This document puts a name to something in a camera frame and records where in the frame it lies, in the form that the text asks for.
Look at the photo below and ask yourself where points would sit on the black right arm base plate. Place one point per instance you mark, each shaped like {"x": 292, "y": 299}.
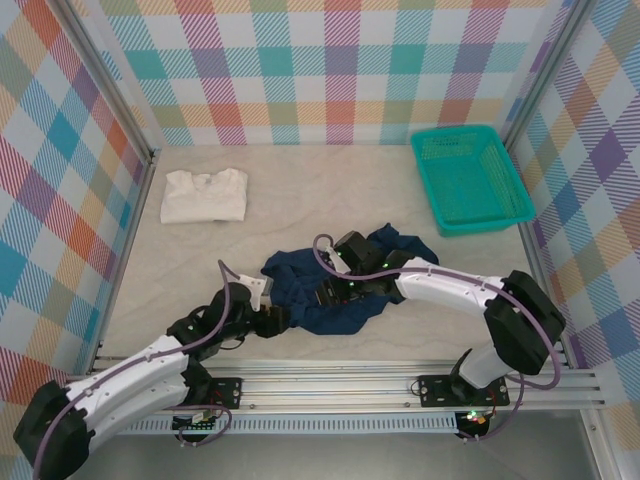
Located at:
{"x": 435, "y": 392}

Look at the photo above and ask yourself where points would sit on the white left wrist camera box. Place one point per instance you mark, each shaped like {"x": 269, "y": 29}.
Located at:
{"x": 252, "y": 285}

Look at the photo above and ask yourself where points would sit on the aluminium frame post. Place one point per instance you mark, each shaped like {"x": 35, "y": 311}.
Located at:
{"x": 545, "y": 75}
{"x": 107, "y": 80}

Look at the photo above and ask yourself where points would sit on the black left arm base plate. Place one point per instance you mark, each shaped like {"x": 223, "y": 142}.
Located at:
{"x": 227, "y": 392}

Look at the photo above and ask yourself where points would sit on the aluminium table edge rail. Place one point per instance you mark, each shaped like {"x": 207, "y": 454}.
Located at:
{"x": 536, "y": 250}
{"x": 131, "y": 235}

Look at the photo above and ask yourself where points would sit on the teal plastic mesh basket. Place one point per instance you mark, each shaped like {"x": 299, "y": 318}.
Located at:
{"x": 470, "y": 185}

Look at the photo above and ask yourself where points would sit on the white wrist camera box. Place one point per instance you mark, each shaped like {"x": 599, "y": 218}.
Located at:
{"x": 334, "y": 252}
{"x": 252, "y": 285}

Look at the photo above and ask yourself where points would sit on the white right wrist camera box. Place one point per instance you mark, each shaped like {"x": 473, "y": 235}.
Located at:
{"x": 334, "y": 252}

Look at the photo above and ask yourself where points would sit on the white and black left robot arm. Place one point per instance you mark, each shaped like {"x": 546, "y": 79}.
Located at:
{"x": 130, "y": 380}

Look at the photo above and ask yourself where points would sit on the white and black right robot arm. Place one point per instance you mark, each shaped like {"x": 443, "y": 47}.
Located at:
{"x": 525, "y": 320}

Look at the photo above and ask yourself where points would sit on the white folded t-shirt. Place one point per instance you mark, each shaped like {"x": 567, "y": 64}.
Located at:
{"x": 200, "y": 197}

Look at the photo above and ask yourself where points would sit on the navy blue t-shirt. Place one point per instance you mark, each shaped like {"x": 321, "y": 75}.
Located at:
{"x": 340, "y": 320}

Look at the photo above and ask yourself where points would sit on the grey metal panel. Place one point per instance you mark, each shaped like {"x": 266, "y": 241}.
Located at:
{"x": 325, "y": 460}

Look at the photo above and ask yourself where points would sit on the small electronics board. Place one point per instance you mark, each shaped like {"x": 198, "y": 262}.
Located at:
{"x": 195, "y": 424}
{"x": 475, "y": 419}

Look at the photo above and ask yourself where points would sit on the aluminium mounting rail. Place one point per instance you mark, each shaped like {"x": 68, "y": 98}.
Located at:
{"x": 325, "y": 387}

